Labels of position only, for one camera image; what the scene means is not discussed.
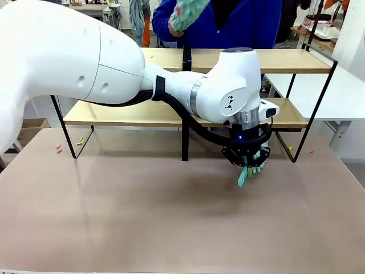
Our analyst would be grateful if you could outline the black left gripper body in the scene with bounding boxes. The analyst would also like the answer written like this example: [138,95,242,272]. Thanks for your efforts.
[222,123,270,156]

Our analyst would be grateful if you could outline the teal chenille duster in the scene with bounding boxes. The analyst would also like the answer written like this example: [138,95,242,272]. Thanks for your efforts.
[170,0,212,33]
[237,128,272,188]

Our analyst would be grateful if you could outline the right forearm in blue sleeve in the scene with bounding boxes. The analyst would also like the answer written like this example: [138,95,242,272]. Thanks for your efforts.
[152,11,185,50]

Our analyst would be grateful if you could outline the person's right hand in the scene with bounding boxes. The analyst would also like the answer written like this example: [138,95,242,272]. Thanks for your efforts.
[167,18,185,38]

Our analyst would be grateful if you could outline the long wooden shelf board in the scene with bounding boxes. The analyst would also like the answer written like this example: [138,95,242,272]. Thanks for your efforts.
[139,47,333,75]

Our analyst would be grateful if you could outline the white side table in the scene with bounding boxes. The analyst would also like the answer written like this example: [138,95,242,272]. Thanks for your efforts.
[264,61,365,147]

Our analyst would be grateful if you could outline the person in blue jacket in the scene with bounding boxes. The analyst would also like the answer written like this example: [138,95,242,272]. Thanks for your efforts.
[152,0,283,50]

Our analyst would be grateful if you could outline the short wooden shelf board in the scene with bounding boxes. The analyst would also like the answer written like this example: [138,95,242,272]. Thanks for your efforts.
[63,98,309,128]

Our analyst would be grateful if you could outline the wooden background desk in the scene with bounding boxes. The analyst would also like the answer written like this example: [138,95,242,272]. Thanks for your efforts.
[290,24,340,54]

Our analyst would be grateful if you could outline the black stand pole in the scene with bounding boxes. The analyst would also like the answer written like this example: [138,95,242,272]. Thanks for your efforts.
[306,0,327,53]

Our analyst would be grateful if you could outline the orange garment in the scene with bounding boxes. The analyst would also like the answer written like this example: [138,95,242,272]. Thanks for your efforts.
[141,17,151,48]

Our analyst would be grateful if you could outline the orange cloth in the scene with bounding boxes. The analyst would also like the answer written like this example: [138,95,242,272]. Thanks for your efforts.
[325,0,350,11]

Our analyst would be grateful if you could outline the hanging teal cloth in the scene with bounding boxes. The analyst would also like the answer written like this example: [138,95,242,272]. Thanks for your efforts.
[128,0,151,44]

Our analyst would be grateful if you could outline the white background table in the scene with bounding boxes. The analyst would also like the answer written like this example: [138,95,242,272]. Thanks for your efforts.
[68,2,121,29]

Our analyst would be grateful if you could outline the cardboard box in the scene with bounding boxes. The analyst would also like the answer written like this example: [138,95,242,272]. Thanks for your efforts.
[16,118,51,155]

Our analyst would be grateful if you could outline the black sleeved arm cable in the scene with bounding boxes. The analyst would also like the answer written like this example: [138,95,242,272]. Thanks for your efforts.
[108,90,272,147]

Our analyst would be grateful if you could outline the black metal shelf frame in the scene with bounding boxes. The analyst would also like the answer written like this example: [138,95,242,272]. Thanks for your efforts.
[50,42,339,164]

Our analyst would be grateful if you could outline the black arm strap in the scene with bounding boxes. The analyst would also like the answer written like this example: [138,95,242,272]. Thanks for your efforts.
[152,75,167,102]

